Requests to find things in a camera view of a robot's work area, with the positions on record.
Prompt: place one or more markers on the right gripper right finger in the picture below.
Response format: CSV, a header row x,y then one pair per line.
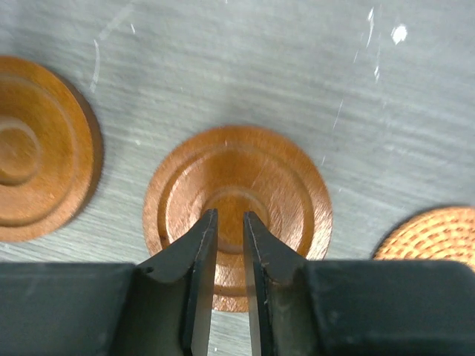
x,y
280,308

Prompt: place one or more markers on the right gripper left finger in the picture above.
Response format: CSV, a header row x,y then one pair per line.
x,y
169,305

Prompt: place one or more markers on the brown wooden coaster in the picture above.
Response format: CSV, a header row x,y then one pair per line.
x,y
51,150
235,169

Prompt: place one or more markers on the woven rattan coaster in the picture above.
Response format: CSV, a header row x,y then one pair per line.
x,y
438,234

